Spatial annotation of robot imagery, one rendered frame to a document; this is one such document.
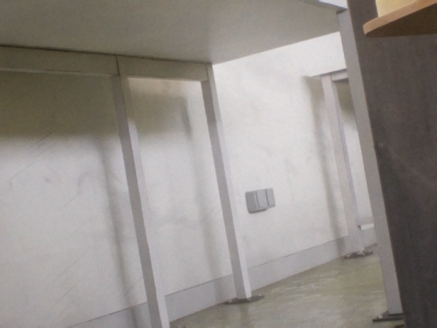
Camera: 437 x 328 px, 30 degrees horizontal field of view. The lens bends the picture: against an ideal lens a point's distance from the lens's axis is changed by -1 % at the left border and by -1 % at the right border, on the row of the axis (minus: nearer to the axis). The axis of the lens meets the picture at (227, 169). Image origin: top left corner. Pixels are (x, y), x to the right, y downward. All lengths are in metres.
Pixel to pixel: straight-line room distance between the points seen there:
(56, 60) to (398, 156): 1.21
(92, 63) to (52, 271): 0.63
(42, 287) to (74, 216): 0.26
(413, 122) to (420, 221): 0.17
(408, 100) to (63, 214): 1.30
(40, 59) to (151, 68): 0.52
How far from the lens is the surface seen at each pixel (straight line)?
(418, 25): 1.02
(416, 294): 1.46
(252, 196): 3.29
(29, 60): 2.28
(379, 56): 1.45
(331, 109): 3.92
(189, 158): 3.01
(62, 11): 1.96
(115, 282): 2.58
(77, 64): 2.42
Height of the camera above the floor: 0.38
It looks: 2 degrees up
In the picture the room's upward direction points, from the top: 10 degrees counter-clockwise
